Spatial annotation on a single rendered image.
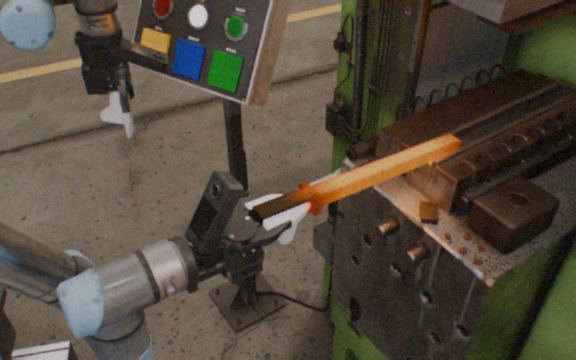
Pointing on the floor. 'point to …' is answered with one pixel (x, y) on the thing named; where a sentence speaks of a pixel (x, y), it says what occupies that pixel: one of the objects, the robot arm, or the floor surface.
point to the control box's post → (236, 158)
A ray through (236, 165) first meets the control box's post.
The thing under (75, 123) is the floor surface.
